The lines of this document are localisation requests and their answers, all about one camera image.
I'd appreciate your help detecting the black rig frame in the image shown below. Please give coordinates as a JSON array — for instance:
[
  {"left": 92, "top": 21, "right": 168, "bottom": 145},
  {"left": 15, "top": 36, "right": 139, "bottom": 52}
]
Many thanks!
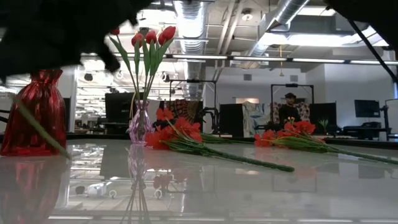
[
  {"left": 269, "top": 82, "right": 315, "bottom": 108},
  {"left": 169, "top": 78, "right": 218, "bottom": 135}
]

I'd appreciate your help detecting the white blue cloth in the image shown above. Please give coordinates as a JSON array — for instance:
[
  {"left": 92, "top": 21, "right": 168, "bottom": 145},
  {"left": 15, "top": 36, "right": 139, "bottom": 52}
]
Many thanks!
[{"left": 244, "top": 101, "right": 271, "bottom": 136}]

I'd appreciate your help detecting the dark wall monitor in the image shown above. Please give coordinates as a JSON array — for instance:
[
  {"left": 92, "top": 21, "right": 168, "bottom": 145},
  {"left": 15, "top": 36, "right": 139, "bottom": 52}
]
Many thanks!
[{"left": 354, "top": 99, "right": 381, "bottom": 118}]

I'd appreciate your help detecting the small green plant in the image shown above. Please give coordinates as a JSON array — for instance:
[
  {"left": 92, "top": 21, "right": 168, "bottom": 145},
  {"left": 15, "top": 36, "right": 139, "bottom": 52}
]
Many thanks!
[{"left": 317, "top": 118, "right": 330, "bottom": 133}]

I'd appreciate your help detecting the black partition panel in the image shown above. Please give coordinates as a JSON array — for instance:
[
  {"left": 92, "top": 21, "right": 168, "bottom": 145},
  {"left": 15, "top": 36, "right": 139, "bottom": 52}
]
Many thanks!
[
  {"left": 219, "top": 104, "right": 245, "bottom": 136},
  {"left": 309, "top": 102, "right": 338, "bottom": 134}
]

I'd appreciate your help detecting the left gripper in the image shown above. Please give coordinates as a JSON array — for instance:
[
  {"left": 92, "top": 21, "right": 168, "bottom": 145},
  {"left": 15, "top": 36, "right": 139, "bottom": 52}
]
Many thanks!
[{"left": 93, "top": 0, "right": 154, "bottom": 73}]

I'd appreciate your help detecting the pink artificial tulip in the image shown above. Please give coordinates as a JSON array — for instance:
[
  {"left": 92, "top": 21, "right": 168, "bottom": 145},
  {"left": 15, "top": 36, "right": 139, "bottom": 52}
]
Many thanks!
[{"left": 12, "top": 98, "right": 72, "bottom": 160}]

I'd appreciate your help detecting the person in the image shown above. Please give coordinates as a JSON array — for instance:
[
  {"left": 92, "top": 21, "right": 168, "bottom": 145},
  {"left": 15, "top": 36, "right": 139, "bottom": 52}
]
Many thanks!
[{"left": 277, "top": 92, "right": 302, "bottom": 125}]

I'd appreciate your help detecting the black desk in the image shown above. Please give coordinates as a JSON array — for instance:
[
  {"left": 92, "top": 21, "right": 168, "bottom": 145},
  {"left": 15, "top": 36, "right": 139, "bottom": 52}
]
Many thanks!
[{"left": 341, "top": 98, "right": 398, "bottom": 141}]

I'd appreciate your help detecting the silver ventilation duct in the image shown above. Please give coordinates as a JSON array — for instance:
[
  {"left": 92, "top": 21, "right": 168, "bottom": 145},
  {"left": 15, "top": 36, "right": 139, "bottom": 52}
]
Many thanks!
[
  {"left": 241, "top": 0, "right": 312, "bottom": 68},
  {"left": 172, "top": 0, "right": 210, "bottom": 101}
]

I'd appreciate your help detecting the purple glass vase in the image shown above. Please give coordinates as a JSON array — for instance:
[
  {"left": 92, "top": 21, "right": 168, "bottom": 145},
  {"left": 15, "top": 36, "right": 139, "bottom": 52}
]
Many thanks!
[{"left": 128, "top": 99, "right": 155, "bottom": 146}]

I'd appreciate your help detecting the red glass vase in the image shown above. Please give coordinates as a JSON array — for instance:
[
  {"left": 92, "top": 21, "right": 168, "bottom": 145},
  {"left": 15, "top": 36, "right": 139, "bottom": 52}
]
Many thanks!
[{"left": 0, "top": 68, "right": 68, "bottom": 157}]

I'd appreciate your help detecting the patterned mandala tapestry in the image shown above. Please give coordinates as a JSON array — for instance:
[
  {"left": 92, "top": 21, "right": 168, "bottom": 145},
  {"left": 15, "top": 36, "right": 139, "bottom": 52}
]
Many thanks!
[{"left": 169, "top": 99, "right": 205, "bottom": 125}]

